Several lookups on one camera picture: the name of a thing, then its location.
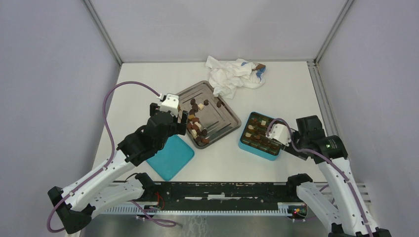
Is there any teal chocolate box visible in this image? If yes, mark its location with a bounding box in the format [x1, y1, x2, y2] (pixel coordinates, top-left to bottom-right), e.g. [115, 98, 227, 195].
[238, 112, 285, 161]

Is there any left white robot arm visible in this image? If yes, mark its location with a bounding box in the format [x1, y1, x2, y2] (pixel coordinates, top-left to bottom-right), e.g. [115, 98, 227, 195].
[46, 103, 189, 234]

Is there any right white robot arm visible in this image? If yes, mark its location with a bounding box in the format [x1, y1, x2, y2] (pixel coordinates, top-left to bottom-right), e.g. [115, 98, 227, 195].
[285, 116, 391, 237]

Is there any teal box lid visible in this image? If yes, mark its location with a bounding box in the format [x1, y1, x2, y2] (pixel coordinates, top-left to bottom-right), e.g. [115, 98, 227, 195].
[146, 135, 195, 181]

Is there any steel tray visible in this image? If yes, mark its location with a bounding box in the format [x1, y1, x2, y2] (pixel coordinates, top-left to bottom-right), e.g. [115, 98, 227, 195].
[177, 81, 241, 149]

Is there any white crumpled cloth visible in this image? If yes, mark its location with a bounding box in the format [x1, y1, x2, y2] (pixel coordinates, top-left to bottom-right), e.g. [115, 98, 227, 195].
[205, 56, 266, 99]

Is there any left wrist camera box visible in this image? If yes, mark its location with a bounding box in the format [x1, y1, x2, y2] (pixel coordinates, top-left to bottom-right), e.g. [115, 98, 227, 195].
[159, 93, 179, 117]

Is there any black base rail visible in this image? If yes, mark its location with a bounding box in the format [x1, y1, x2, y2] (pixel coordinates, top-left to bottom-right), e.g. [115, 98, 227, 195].
[124, 181, 308, 212]

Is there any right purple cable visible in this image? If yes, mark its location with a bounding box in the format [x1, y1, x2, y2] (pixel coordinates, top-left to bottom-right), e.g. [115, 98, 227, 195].
[265, 118, 374, 237]

